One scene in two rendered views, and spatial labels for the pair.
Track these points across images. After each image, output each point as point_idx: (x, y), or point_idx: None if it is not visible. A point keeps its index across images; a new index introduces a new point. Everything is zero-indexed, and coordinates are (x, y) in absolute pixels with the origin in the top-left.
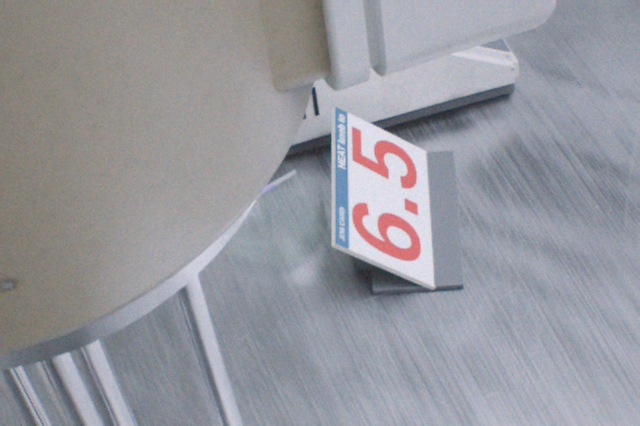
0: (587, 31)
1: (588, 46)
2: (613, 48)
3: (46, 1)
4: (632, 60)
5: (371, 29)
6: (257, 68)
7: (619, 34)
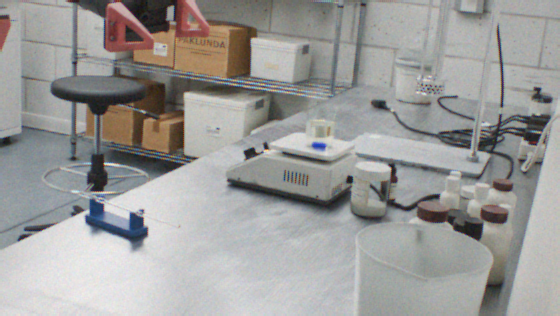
0: (219, 166)
1: (225, 165)
2: (221, 163)
3: None
4: (221, 161)
5: None
6: None
7: (214, 163)
